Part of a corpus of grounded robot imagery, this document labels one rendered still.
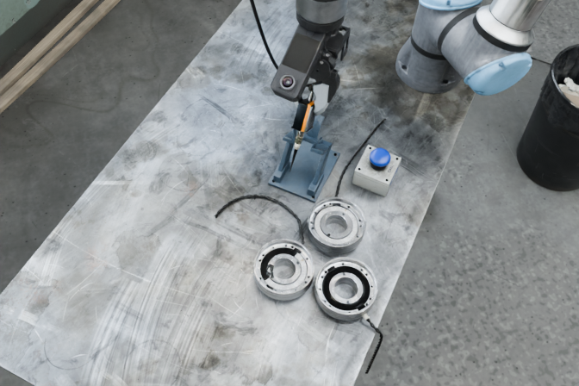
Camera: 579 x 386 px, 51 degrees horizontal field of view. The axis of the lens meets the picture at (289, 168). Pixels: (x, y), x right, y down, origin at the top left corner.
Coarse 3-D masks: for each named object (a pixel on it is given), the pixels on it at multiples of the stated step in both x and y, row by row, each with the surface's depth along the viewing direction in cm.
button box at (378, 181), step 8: (368, 152) 119; (360, 160) 118; (368, 160) 118; (392, 160) 118; (400, 160) 118; (360, 168) 117; (368, 168) 117; (376, 168) 116; (384, 168) 116; (392, 168) 117; (360, 176) 117; (368, 176) 116; (376, 176) 116; (384, 176) 116; (392, 176) 116; (360, 184) 119; (368, 184) 118; (376, 184) 116; (384, 184) 115; (376, 192) 118; (384, 192) 117
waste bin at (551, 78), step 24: (576, 48) 199; (552, 72) 191; (576, 72) 206; (552, 96) 191; (552, 120) 194; (576, 120) 186; (528, 144) 213; (552, 144) 201; (576, 144) 194; (528, 168) 218; (552, 168) 208; (576, 168) 204
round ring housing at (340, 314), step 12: (336, 264) 106; (348, 264) 107; (360, 264) 106; (324, 276) 105; (336, 276) 105; (348, 276) 105; (372, 276) 104; (360, 288) 104; (372, 288) 104; (324, 300) 103; (336, 300) 103; (348, 300) 103; (372, 300) 102; (336, 312) 100; (360, 312) 100
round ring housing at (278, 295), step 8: (272, 240) 107; (280, 240) 108; (288, 240) 108; (264, 248) 107; (272, 248) 108; (304, 248) 107; (256, 256) 106; (264, 256) 107; (280, 256) 107; (288, 256) 107; (304, 256) 107; (312, 256) 106; (256, 264) 106; (272, 264) 106; (280, 264) 108; (288, 264) 108; (296, 264) 107; (312, 264) 106; (256, 272) 104; (296, 272) 105; (312, 272) 104; (256, 280) 104; (264, 280) 104; (272, 280) 105; (280, 280) 104; (288, 280) 104; (304, 280) 104; (312, 280) 105; (264, 288) 103; (296, 288) 104; (304, 288) 103; (272, 296) 103; (280, 296) 103; (288, 296) 103; (296, 296) 104
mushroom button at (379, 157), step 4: (376, 148) 116; (380, 148) 116; (372, 152) 115; (376, 152) 115; (380, 152) 115; (384, 152) 115; (388, 152) 116; (372, 156) 115; (376, 156) 115; (380, 156) 115; (384, 156) 115; (388, 156) 115; (372, 160) 114; (376, 160) 114; (380, 160) 114; (384, 160) 114; (388, 160) 114; (376, 164) 114; (380, 164) 114; (384, 164) 114; (388, 164) 115
